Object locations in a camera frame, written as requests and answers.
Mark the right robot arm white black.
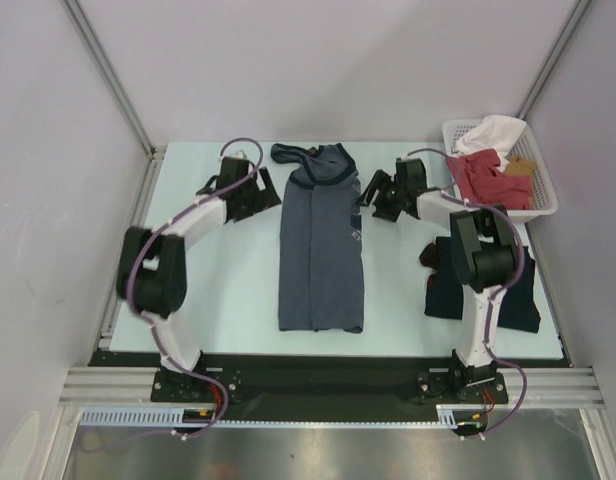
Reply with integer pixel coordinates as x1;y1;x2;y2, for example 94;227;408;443
357;158;525;401

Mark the right aluminium frame post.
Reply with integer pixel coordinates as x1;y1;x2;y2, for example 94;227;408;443
516;0;596;120

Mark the white cloth in basket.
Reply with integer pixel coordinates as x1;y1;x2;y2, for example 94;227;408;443
454;115;527;156

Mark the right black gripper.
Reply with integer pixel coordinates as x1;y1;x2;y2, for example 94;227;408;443
355;170;407;223

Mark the aluminium rail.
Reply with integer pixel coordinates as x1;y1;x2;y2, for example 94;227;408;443
59;367;604;409

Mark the left aluminium frame post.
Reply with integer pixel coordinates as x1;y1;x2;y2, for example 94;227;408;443
60;0;165;160

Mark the white plastic laundry basket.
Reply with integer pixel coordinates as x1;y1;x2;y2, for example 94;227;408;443
442;118;558;223

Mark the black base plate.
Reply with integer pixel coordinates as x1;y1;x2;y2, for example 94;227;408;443
89;351;565;424

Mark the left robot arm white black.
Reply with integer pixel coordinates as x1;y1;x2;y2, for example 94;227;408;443
116;156;281;400

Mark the red tank top in basket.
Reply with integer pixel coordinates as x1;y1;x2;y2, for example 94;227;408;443
446;149;534;210

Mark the aluminium frame post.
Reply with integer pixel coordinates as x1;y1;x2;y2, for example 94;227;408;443
516;0;596;120
60;0;165;160

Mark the white slotted cable duct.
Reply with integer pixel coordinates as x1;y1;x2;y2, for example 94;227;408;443
80;405;486;429

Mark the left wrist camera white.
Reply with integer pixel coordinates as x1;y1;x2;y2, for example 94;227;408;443
228;150;248;160

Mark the tan cloth in basket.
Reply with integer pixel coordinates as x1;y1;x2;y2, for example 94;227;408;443
504;156;537;177

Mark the blue-grey tank top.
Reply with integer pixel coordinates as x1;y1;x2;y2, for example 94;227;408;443
270;143;365;334

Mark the navy jersey tank top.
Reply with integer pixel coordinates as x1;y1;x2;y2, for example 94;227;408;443
419;237;543;334

